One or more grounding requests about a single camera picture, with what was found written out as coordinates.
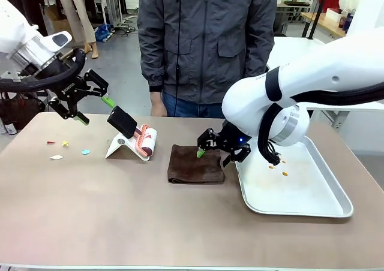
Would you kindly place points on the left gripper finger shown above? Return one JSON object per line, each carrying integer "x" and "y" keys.
{"x": 99, "y": 85}
{"x": 67, "y": 113}

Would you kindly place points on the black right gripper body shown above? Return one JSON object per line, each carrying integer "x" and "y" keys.
{"x": 232, "y": 137}

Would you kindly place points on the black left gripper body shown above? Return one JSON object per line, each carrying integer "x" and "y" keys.
{"x": 69, "y": 92}

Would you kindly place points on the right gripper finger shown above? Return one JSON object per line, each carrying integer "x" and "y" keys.
{"x": 208, "y": 140}
{"x": 241, "y": 154}

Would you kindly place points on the brown cloth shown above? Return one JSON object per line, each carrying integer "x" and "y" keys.
{"x": 195, "y": 169}

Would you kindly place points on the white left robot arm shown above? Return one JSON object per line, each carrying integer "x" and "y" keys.
{"x": 21, "y": 40}

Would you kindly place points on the person's left forearm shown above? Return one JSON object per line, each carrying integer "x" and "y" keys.
{"x": 259, "y": 58}

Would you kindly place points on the person's right forearm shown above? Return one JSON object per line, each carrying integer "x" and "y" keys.
{"x": 154, "y": 70}

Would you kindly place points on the person's right hand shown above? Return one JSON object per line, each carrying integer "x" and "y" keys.
{"x": 158, "y": 104}

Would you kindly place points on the yellow paper scrap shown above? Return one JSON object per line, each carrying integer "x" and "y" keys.
{"x": 65, "y": 144}

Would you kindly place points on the blue jeans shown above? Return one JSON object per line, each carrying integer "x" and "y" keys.
{"x": 192, "y": 107}

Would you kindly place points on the blue paper scrap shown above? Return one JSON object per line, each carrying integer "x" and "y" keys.
{"x": 86, "y": 151}

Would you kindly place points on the white paper scrap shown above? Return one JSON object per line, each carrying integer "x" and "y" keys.
{"x": 56, "y": 156}

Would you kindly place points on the dark brown handbag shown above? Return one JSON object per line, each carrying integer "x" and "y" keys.
{"x": 21, "y": 110}

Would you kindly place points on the blue plastic bag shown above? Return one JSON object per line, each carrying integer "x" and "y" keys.
{"x": 103, "y": 32}

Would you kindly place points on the grey metal stool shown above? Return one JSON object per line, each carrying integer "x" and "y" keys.
{"x": 9, "y": 74}

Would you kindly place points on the white folded stand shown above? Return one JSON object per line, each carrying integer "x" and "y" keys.
{"x": 120, "y": 148}

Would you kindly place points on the silver metal tray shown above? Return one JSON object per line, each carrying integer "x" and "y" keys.
{"x": 294, "y": 193}

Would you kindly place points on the bystander in beige trousers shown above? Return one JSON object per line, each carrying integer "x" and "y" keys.
{"x": 79, "y": 13}

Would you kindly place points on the bystander in dark clothes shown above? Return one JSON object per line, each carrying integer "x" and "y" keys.
{"x": 33, "y": 7}

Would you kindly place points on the person in grey jacket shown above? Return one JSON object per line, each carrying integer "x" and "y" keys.
{"x": 207, "y": 43}

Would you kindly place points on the wooden top side table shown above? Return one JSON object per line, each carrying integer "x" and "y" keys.
{"x": 324, "y": 20}

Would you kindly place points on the black stand pole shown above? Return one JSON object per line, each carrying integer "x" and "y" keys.
{"x": 313, "y": 10}

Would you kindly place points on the white box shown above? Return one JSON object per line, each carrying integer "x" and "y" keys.
{"x": 333, "y": 14}

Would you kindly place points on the dark sauce bottle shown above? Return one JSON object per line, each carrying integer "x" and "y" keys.
{"x": 343, "y": 19}

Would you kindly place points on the blue bottle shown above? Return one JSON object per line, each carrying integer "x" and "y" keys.
{"x": 350, "y": 20}

